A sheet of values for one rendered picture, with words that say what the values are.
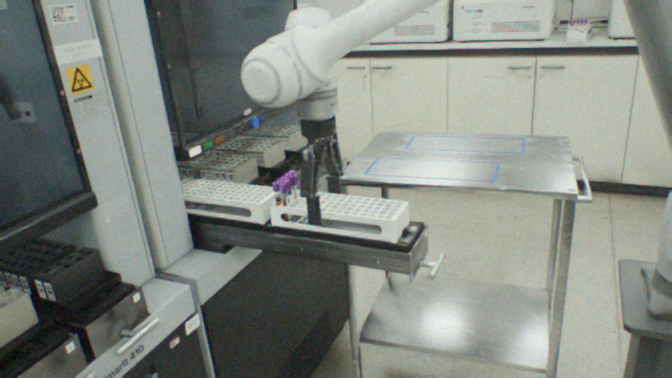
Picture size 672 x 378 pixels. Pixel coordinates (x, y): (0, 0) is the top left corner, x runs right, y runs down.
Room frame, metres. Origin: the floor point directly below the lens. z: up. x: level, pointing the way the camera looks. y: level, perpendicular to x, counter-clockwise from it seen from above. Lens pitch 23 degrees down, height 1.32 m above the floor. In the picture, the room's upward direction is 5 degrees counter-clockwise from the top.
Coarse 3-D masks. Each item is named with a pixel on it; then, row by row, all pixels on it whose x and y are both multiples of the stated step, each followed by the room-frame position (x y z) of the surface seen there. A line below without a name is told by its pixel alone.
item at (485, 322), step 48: (384, 144) 1.57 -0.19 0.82; (432, 144) 1.53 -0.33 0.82; (480, 144) 1.49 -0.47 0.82; (528, 144) 1.45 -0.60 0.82; (384, 192) 1.69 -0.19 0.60; (480, 192) 1.16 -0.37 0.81; (528, 192) 1.12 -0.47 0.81; (576, 192) 1.08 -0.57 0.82; (384, 288) 1.57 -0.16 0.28; (432, 288) 1.55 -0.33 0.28; (480, 288) 1.52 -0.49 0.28; (528, 288) 1.50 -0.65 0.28; (384, 336) 1.31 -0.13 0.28; (432, 336) 1.29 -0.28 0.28; (480, 336) 1.27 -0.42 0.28; (528, 336) 1.25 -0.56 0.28
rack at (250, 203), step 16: (192, 192) 1.18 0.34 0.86; (208, 192) 1.18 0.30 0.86; (224, 192) 1.16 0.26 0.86; (240, 192) 1.16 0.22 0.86; (256, 192) 1.15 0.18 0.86; (272, 192) 1.13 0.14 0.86; (192, 208) 1.17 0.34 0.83; (208, 208) 1.18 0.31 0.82; (224, 208) 1.20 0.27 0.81; (240, 208) 1.19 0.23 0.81; (256, 208) 1.07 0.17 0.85
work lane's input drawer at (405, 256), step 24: (192, 216) 1.15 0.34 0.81; (216, 240) 1.11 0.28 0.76; (240, 240) 1.08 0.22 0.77; (264, 240) 1.05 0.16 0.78; (288, 240) 1.02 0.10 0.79; (312, 240) 0.99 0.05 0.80; (336, 240) 0.98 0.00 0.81; (360, 240) 0.95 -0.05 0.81; (408, 240) 0.93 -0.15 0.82; (360, 264) 0.94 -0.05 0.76; (384, 264) 0.92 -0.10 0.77; (408, 264) 0.89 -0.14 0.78; (432, 264) 0.93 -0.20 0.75
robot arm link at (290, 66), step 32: (384, 0) 0.86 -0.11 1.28; (416, 0) 0.87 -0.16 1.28; (288, 32) 0.88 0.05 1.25; (320, 32) 0.86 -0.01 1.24; (352, 32) 0.84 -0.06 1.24; (256, 64) 0.82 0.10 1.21; (288, 64) 0.83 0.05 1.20; (320, 64) 0.85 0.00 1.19; (256, 96) 0.83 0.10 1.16; (288, 96) 0.83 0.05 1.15
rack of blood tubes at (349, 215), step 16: (320, 192) 1.11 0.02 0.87; (272, 208) 1.05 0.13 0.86; (288, 208) 1.03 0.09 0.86; (304, 208) 1.03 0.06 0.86; (336, 208) 1.01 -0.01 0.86; (352, 208) 1.01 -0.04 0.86; (368, 208) 1.01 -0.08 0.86; (384, 208) 0.99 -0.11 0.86; (400, 208) 0.98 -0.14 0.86; (272, 224) 1.06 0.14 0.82; (288, 224) 1.04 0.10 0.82; (304, 224) 1.02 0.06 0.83; (336, 224) 1.05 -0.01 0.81; (352, 224) 1.04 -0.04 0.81; (368, 224) 1.04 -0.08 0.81; (384, 224) 0.93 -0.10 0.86; (400, 224) 0.95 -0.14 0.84; (384, 240) 0.93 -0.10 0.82
